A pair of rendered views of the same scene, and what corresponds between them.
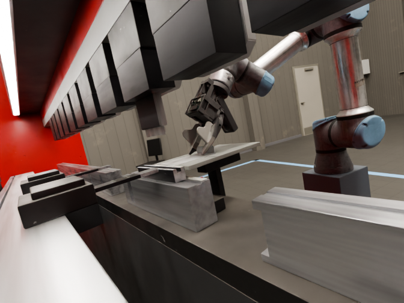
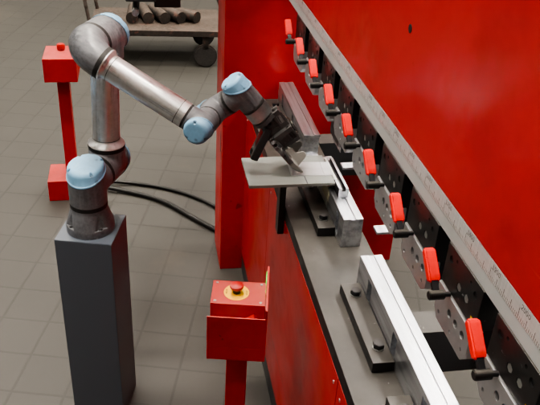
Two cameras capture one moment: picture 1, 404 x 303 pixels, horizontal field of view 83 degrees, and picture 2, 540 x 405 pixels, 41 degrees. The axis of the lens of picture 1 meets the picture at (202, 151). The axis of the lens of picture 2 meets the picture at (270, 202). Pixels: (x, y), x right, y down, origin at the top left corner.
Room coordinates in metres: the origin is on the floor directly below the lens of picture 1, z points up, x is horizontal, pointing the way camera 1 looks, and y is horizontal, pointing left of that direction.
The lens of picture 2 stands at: (2.43, 0.79, 2.05)
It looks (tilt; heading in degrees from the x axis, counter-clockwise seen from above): 31 degrees down; 206
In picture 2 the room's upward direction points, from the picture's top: 4 degrees clockwise
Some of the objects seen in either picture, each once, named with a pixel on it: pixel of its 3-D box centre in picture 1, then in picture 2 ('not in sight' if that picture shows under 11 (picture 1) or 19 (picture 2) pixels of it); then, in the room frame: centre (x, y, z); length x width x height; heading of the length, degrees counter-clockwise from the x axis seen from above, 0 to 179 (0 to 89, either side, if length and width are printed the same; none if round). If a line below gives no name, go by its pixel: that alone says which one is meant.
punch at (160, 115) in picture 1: (151, 116); (337, 131); (0.57, 0.10, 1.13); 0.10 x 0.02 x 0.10; 37
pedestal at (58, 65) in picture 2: not in sight; (67, 122); (-0.15, -1.67, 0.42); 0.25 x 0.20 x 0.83; 127
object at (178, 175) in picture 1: (159, 172); (335, 177); (0.59, 0.12, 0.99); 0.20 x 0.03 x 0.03; 37
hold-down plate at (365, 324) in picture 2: not in sight; (365, 324); (1.09, 0.42, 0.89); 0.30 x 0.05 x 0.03; 37
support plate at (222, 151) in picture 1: (207, 154); (287, 171); (0.66, -0.01, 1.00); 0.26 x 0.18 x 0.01; 127
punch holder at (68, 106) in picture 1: (78, 112); (436, 239); (1.19, 0.57, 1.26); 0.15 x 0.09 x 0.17; 37
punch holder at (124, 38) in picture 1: (144, 58); (339, 87); (0.55, 0.09, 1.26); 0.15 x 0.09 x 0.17; 37
